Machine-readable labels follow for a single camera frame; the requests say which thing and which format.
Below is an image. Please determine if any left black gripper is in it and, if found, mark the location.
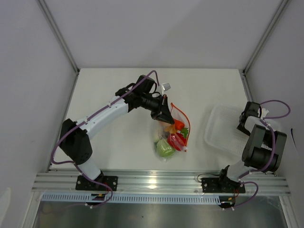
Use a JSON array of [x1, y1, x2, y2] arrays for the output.
[[141, 94, 174, 125]]

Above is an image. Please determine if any orange carrot toy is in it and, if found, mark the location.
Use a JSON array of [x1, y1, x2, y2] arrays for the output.
[[174, 119, 189, 139]]

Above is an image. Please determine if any white daikon radish toy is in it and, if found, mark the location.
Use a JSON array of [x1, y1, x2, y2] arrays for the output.
[[152, 128, 162, 143]]

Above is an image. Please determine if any clear orange zip top bag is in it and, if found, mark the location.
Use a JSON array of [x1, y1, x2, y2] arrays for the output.
[[151, 103, 191, 162]]

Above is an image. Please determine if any red bell pepper toy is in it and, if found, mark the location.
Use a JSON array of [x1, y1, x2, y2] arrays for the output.
[[167, 133, 186, 151]]

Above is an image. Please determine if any green cabbage toy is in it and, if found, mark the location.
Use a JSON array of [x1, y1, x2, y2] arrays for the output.
[[156, 139, 175, 158]]

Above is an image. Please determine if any yellow ginger root toy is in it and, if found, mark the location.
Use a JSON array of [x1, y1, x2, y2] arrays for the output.
[[164, 125, 178, 134]]

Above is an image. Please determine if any purple onion toy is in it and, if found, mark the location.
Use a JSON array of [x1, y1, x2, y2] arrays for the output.
[[162, 132, 170, 138]]

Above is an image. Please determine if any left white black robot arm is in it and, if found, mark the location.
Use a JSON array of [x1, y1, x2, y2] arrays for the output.
[[57, 75, 174, 190]]

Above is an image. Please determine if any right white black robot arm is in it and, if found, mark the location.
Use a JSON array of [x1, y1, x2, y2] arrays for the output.
[[217, 100, 291, 192]]

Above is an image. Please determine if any white perforated plastic basket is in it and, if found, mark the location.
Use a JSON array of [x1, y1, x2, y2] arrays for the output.
[[204, 104, 249, 158]]

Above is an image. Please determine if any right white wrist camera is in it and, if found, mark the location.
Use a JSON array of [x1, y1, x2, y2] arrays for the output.
[[260, 108, 269, 119]]

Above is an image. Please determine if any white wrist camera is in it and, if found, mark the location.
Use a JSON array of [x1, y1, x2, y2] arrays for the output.
[[260, 108, 269, 119], [161, 83, 171, 95]]

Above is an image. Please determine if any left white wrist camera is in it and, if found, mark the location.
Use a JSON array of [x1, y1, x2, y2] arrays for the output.
[[161, 83, 171, 95]]

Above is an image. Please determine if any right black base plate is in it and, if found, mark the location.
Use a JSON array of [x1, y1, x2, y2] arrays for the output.
[[200, 177, 246, 194]]

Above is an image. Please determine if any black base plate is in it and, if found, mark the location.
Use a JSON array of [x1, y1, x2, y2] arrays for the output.
[[200, 177, 246, 194], [75, 174, 118, 191]]

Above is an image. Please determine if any aluminium mounting rail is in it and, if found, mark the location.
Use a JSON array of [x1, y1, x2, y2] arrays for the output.
[[32, 169, 291, 196]]

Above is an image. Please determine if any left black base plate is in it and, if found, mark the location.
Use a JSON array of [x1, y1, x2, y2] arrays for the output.
[[75, 174, 118, 191]]

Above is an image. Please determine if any white slotted cable duct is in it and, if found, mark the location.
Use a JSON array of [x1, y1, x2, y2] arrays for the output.
[[41, 192, 220, 205]]

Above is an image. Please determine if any right aluminium frame post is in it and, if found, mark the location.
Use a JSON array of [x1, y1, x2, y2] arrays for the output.
[[242, 0, 291, 77]]

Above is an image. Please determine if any aluminium frame post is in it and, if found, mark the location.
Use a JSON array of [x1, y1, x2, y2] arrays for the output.
[[36, 0, 80, 74], [242, 0, 291, 77]]

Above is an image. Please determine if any left aluminium frame post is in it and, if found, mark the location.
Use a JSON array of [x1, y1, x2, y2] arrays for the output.
[[36, 0, 80, 74]]

